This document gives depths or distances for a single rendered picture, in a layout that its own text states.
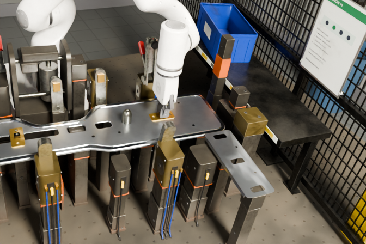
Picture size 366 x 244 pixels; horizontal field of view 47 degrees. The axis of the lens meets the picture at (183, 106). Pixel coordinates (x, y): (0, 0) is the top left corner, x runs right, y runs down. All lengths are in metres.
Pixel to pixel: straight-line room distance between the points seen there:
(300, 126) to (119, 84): 0.97
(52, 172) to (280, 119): 0.80
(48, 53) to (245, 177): 0.72
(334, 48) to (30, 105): 1.05
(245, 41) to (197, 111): 0.41
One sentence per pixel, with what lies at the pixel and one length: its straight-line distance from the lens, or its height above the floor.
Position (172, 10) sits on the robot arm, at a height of 1.36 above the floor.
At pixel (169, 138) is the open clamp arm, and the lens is 1.28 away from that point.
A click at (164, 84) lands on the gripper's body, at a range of 1.33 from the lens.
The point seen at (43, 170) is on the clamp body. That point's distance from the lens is 1.19.
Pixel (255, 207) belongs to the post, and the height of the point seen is 0.94.
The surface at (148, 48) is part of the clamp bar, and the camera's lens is 1.46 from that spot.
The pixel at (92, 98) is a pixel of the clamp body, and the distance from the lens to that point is 1.52.
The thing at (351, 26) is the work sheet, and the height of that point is 1.38.
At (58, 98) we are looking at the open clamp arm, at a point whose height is 1.03.
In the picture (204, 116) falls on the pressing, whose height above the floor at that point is 1.00.
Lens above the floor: 1.89
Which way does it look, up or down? 36 degrees down
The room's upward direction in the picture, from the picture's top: 11 degrees clockwise
